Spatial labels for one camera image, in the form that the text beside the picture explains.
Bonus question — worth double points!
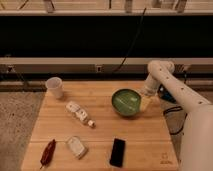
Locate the green ceramic bowl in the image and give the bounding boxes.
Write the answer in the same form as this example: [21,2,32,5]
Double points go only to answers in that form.
[111,89,142,117]

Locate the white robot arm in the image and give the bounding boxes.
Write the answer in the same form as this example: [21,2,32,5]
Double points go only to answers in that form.
[142,60,213,171]

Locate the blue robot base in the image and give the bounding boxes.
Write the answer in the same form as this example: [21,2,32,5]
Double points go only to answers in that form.
[158,86,176,103]

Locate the black rectangular phone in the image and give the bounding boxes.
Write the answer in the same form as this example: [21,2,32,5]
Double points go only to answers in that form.
[109,138,126,167]

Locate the white plastic bottle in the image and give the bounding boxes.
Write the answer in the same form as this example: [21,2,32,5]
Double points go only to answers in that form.
[66,101,95,128]

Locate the white rectangular packet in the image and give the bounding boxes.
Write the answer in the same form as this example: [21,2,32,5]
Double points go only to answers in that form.
[67,136,88,159]

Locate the white plastic cup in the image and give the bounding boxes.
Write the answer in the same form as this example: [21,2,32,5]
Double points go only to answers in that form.
[45,77,63,99]

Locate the red chili pepper toy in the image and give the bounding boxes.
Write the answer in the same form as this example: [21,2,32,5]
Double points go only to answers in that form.
[40,140,56,166]

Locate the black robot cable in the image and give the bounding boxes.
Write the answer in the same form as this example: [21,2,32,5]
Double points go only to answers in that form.
[162,105,188,136]

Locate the black hanging cable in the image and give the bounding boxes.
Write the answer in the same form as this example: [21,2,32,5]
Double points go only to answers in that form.
[110,7,148,75]

